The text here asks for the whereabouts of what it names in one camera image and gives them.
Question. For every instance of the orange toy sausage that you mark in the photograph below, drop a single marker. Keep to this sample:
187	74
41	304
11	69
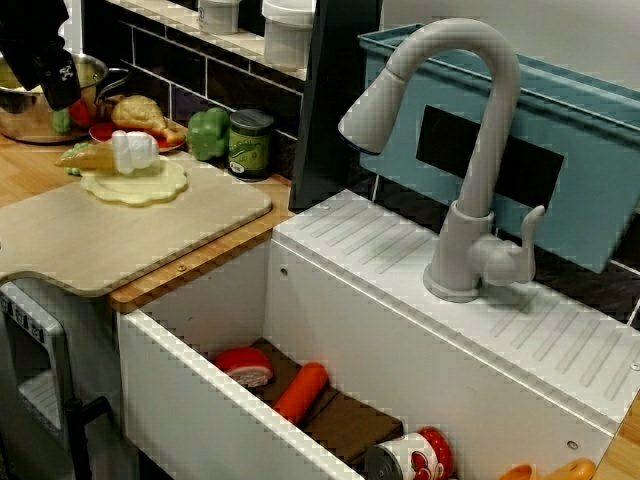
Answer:
300	395

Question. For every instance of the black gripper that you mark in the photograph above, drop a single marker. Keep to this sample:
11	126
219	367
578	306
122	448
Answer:
35	50

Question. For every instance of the red toy plate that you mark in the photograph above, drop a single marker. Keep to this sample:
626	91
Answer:
105	134

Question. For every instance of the beige tiled ledge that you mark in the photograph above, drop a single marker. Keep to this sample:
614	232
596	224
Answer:
240	45

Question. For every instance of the white printed storage jar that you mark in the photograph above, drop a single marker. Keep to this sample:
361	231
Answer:
217	17

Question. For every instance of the teal plastic bin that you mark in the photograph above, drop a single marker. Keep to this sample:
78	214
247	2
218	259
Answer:
590	175

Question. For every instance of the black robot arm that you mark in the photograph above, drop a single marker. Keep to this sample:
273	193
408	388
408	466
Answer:
25	17

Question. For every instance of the grey appliance front panel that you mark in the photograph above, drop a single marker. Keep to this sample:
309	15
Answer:
45	340

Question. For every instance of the grey toy faucet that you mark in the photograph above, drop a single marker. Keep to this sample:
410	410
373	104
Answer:
480	175

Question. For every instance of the brown folded cloth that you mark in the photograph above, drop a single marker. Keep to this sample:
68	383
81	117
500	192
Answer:
350	425

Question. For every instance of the green peas toy can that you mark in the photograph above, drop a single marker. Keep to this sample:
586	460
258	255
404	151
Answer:
250	150

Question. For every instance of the green toy bell pepper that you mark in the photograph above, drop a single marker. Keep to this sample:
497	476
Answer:
210	135

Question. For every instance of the stainless steel pot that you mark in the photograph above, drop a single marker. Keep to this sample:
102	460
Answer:
20	105

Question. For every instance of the white toy sink unit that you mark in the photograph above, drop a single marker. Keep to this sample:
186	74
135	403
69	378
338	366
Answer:
375	325

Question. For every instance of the toy chicken drumstick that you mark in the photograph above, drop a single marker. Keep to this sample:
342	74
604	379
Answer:
135	112

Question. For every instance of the green toy grapes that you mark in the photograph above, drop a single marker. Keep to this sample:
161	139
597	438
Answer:
75	170

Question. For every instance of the red white tomato can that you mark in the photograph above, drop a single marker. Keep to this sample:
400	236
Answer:
410	460

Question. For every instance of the dark vertical post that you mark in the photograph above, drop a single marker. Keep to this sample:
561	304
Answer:
330	125

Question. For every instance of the red toy cheese wedge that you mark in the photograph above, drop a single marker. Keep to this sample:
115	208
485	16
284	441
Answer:
242	365

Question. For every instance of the light wooden cutting board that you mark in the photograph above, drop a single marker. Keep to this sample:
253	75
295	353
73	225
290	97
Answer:
150	235

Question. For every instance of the toy ice cream cone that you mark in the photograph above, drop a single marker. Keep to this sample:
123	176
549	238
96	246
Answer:
100	157

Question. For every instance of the pale yellow toy dough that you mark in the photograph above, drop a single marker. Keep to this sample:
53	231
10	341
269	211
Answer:
150	192

